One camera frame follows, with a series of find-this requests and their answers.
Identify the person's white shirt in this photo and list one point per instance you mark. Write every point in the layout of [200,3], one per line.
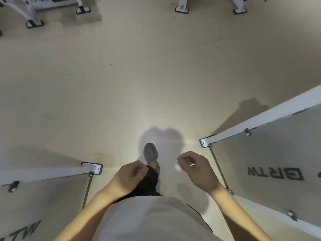
[155,220]

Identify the frosted glass partition white frame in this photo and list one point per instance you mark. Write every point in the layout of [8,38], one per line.
[50,198]
[270,158]

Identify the person's right hand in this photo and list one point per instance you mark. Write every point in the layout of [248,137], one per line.
[199,170]

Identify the person's right forearm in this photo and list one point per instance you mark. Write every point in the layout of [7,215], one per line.
[235,215]

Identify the person's left hand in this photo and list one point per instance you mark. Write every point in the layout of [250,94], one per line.
[129,176]

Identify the person's left grey shoe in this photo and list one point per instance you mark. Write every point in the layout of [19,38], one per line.
[150,153]

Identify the person's left forearm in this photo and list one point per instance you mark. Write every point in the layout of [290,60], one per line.
[87,218]

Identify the white metal machine frame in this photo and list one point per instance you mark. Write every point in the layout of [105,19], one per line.
[238,3]
[30,4]

